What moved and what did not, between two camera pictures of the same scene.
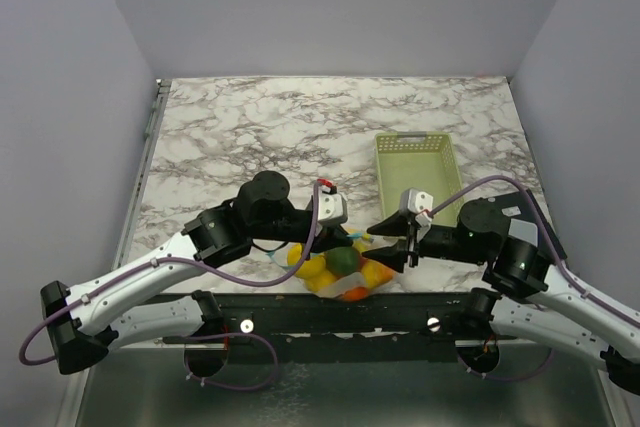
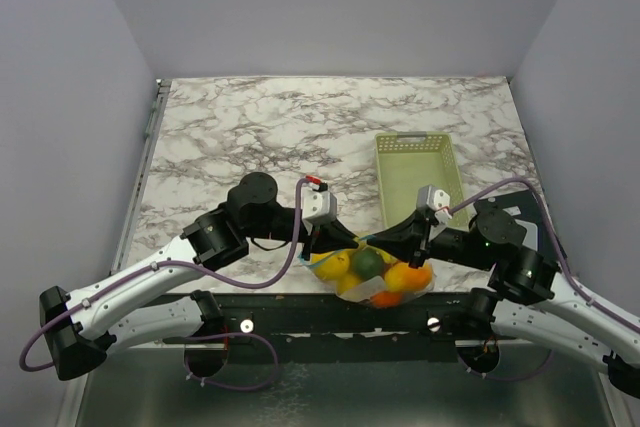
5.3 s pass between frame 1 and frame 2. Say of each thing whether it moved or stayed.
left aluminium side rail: stayed
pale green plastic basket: stayed
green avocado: moved
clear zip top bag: moved
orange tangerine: moved
